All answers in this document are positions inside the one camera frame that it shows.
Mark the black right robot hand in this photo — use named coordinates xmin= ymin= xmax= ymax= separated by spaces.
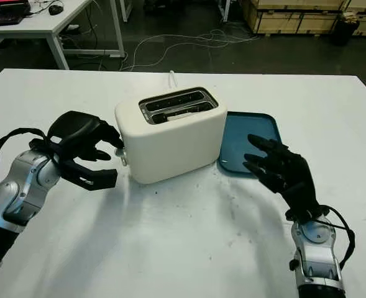
xmin=242 ymin=133 xmax=323 ymax=219

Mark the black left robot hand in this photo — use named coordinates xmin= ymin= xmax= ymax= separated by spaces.
xmin=47 ymin=111 xmax=125 ymax=162

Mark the blue plastic tray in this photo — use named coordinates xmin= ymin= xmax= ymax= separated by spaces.
xmin=217 ymin=112 xmax=285 ymax=178

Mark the slice of white bread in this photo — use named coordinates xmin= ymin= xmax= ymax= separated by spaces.
xmin=165 ymin=112 xmax=199 ymax=122

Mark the cream white two-slot toaster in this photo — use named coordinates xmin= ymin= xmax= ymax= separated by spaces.
xmin=114 ymin=86 xmax=229 ymax=186

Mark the white office desk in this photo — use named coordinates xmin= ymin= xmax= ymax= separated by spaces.
xmin=0 ymin=0 xmax=126 ymax=71

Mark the black laptop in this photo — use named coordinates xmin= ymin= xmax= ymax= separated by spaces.
xmin=0 ymin=0 xmax=31 ymax=27

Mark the black waste bin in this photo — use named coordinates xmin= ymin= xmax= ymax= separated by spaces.
xmin=331 ymin=11 xmax=360 ymax=47

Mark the large wooden crate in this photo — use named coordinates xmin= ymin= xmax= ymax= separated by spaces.
xmin=241 ymin=0 xmax=342 ymax=35

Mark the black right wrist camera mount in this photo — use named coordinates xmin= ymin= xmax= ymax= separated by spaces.
xmin=284 ymin=204 xmax=330 ymax=224

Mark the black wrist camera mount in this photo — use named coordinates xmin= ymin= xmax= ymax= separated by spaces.
xmin=284 ymin=204 xmax=330 ymax=224
xmin=58 ymin=151 xmax=118 ymax=191

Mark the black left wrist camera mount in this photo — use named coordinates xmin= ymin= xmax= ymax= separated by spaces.
xmin=58 ymin=151 xmax=118 ymax=191

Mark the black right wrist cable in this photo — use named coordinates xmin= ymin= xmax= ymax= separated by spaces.
xmin=306 ymin=204 xmax=357 ymax=271

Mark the white cable on floor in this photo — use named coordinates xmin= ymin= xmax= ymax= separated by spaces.
xmin=122 ymin=29 xmax=260 ymax=72

